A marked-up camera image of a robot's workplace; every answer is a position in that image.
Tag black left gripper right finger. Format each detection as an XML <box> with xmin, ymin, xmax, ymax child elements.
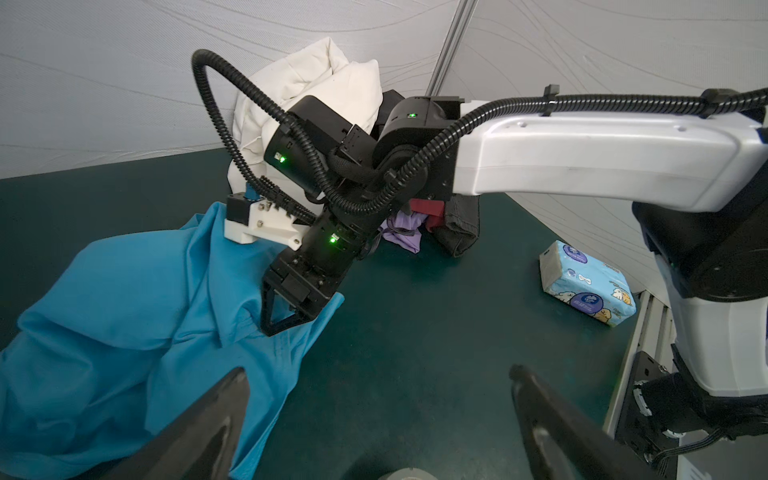
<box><xmin>509</xmin><ymin>365</ymin><xmax>657</xmax><ymax>479</ymax></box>

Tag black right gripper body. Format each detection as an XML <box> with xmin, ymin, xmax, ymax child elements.
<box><xmin>263</xmin><ymin>207</ymin><xmax>375</xmax><ymax>321</ymax></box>

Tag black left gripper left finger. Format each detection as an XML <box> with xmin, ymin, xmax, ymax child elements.
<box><xmin>105</xmin><ymin>367</ymin><xmax>250</xmax><ymax>480</ymax></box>

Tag turquoise blue cloth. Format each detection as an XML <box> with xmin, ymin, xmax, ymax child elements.
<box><xmin>1</xmin><ymin>203</ymin><xmax>344</xmax><ymax>479</ymax></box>

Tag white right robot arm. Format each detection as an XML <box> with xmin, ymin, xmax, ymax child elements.
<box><xmin>261</xmin><ymin>87</ymin><xmax>767</xmax><ymax>438</ymax></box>

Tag lilac purple cloth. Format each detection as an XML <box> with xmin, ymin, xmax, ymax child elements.
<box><xmin>380</xmin><ymin>212</ymin><xmax>428</xmax><ymax>254</ymax></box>

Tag maroon red cloth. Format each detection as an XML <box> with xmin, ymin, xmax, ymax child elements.
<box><xmin>409</xmin><ymin>199</ymin><xmax>445</xmax><ymax>232</ymax></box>

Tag cream white cloth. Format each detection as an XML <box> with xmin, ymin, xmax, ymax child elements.
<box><xmin>226</xmin><ymin>37</ymin><xmax>384</xmax><ymax>208</ymax></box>

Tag dark grey denim jeans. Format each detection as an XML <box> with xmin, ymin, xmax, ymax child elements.
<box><xmin>432</xmin><ymin>195</ymin><xmax>480</xmax><ymax>258</ymax></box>

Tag blue tissue pack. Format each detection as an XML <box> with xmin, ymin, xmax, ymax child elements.
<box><xmin>539</xmin><ymin>241</ymin><xmax>637</xmax><ymax>327</ymax></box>

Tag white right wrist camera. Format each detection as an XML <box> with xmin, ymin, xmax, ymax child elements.
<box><xmin>224</xmin><ymin>194</ymin><xmax>310</xmax><ymax>251</ymax></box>

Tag black corrugated right cable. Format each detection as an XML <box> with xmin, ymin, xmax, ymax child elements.
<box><xmin>190</xmin><ymin>49</ymin><xmax>768</xmax><ymax>216</ymax></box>

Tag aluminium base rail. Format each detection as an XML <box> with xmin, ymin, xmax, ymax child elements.
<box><xmin>603</xmin><ymin>290</ymin><xmax>679</xmax><ymax>461</ymax></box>

